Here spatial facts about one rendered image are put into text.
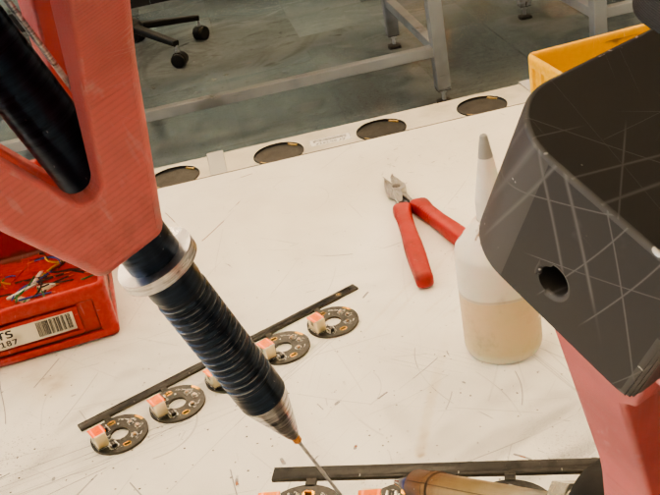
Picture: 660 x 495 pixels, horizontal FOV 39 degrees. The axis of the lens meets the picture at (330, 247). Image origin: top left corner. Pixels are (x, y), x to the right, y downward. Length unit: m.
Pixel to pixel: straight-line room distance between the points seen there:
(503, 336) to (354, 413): 0.07
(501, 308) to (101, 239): 0.25
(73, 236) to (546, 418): 0.25
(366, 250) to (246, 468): 0.17
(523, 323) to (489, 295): 0.02
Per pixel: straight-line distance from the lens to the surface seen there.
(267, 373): 0.20
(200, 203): 0.60
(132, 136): 0.16
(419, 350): 0.42
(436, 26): 2.65
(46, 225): 0.16
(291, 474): 0.28
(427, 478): 0.22
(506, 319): 0.40
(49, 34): 0.17
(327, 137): 0.68
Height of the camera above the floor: 1.00
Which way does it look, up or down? 29 degrees down
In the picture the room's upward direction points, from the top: 11 degrees counter-clockwise
